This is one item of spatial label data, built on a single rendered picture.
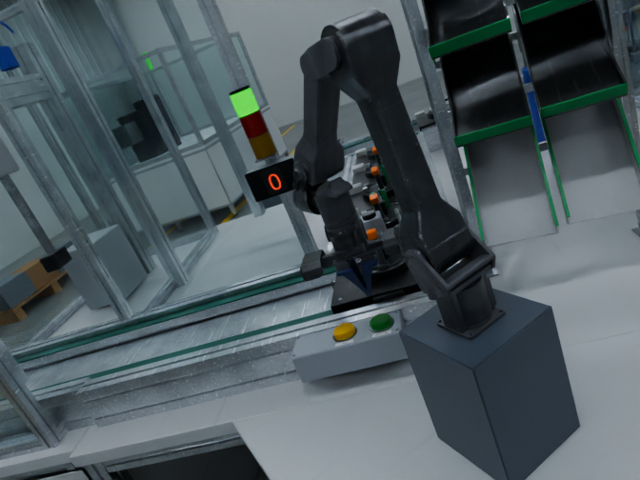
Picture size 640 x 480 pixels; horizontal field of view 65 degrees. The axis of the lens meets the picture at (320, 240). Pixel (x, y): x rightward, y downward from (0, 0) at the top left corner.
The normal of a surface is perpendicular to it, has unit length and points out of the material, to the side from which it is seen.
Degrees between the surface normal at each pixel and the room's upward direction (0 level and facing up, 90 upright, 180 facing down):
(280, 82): 90
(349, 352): 90
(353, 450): 0
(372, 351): 90
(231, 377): 90
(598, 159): 45
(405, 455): 0
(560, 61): 25
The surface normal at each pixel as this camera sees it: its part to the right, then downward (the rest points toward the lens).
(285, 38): -0.24, 0.44
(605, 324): -0.36, -0.87
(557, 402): 0.47, 0.15
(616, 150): -0.44, -0.30
